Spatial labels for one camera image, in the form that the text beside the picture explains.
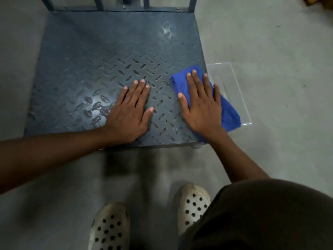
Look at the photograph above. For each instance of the person's left hand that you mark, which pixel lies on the person's left hand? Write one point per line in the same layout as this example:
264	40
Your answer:
125	119

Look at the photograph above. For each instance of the person's right hand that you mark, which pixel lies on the person's right hand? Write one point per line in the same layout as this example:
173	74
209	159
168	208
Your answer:
204	111

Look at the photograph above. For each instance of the person's right little finger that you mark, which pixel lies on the person's right little finger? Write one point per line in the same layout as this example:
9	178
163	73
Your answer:
217	94

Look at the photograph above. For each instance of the person's left middle finger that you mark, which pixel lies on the person's left middle finger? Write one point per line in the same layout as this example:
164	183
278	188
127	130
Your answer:
136	91

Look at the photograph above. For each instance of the person's left little finger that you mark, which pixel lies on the person's left little finger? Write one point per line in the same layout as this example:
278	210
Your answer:
121	95

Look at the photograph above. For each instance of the person's left thumb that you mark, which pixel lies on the person's left thumb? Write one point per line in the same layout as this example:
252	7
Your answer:
148	116

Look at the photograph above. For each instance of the person's right thumb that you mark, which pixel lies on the person's right thumb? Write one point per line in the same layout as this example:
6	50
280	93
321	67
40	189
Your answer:
183	105

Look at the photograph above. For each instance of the person's right middle finger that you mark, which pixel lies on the person's right middle finger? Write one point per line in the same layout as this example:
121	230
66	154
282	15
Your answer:
198	84

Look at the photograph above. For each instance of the blue cleaning cloth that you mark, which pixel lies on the blue cleaning cloth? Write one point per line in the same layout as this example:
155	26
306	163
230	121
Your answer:
230	114

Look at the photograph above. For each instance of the person's right forearm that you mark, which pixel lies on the person's right forearm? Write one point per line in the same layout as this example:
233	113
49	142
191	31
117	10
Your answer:
234	158

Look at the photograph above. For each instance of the person's left forearm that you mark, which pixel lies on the person's left forearm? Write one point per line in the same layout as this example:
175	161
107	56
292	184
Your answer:
49	156

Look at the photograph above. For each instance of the clear plastic tray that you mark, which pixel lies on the clear plastic tray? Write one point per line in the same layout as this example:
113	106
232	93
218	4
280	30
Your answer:
229	85

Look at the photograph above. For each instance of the grey metal platform cart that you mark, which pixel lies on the grey metal platform cart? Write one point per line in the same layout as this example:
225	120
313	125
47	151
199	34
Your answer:
104	62

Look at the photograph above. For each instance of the person's right white perforated clog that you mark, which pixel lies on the person's right white perforated clog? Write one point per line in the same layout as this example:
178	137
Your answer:
192	205

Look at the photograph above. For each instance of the person's white perforated clog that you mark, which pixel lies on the person's white perforated clog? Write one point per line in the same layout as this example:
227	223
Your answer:
192	205
110	227

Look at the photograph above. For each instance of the person's left white perforated clog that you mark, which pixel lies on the person's left white perforated clog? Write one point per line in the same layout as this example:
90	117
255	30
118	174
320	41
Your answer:
110	227

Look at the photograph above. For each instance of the person's dark trouser leg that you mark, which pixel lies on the person's dark trouser leg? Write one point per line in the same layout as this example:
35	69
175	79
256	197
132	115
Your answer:
260	218

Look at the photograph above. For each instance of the brown cardboard box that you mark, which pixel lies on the brown cardboard box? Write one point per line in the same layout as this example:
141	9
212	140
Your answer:
318	1

